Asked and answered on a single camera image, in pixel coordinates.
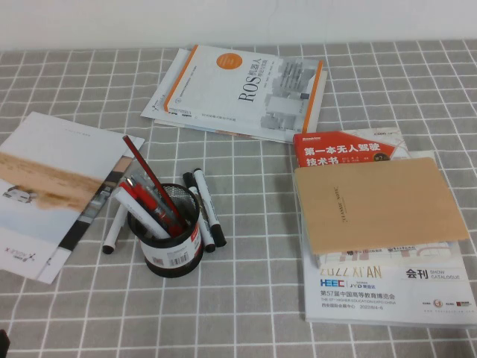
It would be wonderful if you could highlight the white marker with black cap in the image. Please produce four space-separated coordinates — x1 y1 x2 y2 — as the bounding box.
192 168 227 247
181 172 217 253
102 203 128 256

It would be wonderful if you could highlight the black mesh pen holder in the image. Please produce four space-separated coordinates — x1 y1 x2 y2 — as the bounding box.
126 183 205 279

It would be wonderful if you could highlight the clear plastic pen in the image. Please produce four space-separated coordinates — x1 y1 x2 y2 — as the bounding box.
124 169 154 191

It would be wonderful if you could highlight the white barrel marker in holder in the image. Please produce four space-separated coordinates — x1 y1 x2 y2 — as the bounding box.
113 186 172 239

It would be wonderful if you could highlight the white ROS book orange trim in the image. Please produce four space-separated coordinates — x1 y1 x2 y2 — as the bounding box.
163 44 324 142

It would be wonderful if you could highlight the red book white chinese title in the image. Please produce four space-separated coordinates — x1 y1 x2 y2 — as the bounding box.
292 130 396 169

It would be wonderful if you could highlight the white booklet with small logo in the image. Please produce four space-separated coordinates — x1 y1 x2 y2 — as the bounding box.
139 47 198 126

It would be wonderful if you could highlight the thin white booklet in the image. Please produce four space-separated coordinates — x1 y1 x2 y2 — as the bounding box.
154 69 329 145

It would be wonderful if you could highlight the tan kraft notebook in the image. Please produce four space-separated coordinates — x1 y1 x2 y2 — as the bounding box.
292 156 471 269

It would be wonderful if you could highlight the brochure with black band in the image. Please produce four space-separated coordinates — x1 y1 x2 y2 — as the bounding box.
36 137 146 285

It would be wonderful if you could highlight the white HEEC show catalogue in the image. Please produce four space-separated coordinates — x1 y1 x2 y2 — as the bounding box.
296 150 477 326

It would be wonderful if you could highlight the white brochure with sand band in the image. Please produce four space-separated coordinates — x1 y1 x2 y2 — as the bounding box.
0 110 142 280

